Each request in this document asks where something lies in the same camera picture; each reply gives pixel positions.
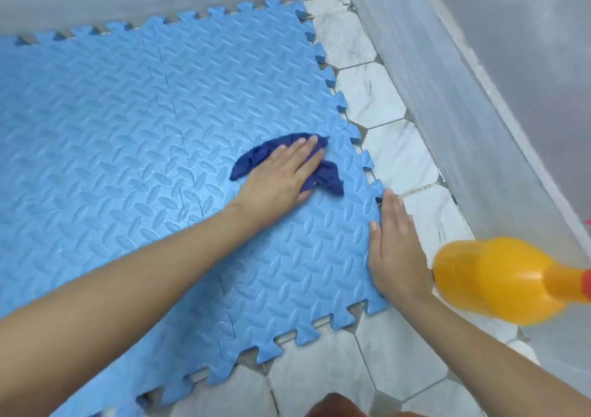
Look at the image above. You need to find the person's left hand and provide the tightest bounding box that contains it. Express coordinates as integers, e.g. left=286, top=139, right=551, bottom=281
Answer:
left=229, top=135, right=327, bottom=234

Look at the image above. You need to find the person's right hand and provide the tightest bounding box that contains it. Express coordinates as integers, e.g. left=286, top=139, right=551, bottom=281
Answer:
left=367, top=189, right=436, bottom=310

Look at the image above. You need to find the dark blue cleaning cloth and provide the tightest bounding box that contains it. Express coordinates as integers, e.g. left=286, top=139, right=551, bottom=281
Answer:
left=229, top=132, right=345, bottom=198

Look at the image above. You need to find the person's right forearm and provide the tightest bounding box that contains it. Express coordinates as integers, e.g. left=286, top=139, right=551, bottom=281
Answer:
left=392, top=287, right=591, bottom=417

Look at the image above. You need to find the person's left forearm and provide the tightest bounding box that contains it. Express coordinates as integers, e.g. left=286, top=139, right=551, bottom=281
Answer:
left=0, top=201, right=260, bottom=417

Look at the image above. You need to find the orange plastic spray bottle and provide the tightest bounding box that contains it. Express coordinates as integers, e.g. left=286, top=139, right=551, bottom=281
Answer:
left=432, top=237, right=591, bottom=326

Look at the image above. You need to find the person's knee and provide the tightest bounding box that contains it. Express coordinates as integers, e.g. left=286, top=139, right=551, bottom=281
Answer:
left=306, top=393, right=372, bottom=417

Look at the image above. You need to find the blue foam puzzle mat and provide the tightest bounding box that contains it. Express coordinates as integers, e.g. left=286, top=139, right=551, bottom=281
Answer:
left=0, top=0, right=390, bottom=417

